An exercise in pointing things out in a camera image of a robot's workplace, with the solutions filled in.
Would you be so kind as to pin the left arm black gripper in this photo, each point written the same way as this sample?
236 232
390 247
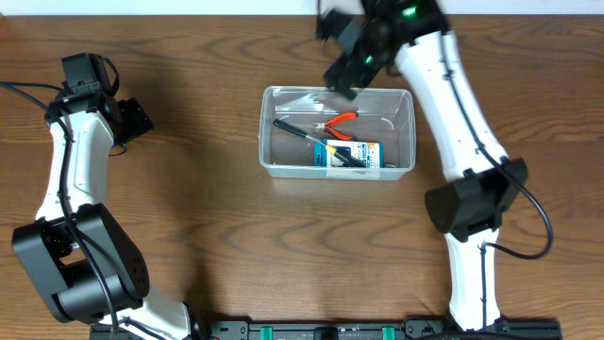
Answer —
134 117

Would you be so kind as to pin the small claw hammer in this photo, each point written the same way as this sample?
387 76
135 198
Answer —
282 124

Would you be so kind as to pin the white teal screwdriver box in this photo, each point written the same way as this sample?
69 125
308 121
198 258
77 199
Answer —
370 154

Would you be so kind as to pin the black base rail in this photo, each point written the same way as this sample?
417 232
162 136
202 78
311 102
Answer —
409 329

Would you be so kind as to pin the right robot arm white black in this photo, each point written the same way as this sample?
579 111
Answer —
415 38

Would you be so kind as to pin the black yellow screwdriver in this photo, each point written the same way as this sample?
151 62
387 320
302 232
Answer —
340 154

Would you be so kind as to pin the clear plastic container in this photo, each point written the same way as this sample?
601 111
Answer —
386 116

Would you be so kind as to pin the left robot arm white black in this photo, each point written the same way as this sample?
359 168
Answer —
80 260

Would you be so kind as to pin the red handled pliers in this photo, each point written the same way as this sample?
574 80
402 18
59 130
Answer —
330 126

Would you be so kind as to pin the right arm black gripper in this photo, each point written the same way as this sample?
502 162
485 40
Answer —
349 57

